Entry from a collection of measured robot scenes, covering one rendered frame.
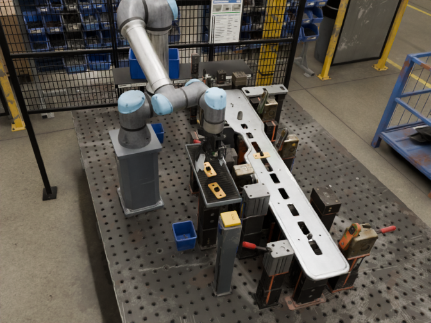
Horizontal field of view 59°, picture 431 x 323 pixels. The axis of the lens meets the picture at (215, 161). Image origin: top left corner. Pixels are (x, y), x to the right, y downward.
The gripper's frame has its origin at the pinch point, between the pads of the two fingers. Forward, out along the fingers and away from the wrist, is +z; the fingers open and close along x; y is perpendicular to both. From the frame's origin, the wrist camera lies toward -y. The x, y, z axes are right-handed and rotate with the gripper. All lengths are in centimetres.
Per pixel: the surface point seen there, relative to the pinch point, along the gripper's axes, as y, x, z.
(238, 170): -3.1, 16.4, 10.0
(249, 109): -56, 53, 18
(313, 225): 31.5, 34.2, 18.0
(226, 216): 25.7, -4.7, 2.0
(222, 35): -115, 63, -3
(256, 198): 17.2, 14.0, 8.0
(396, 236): 35, 92, 48
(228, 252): 29.4, -4.3, 18.3
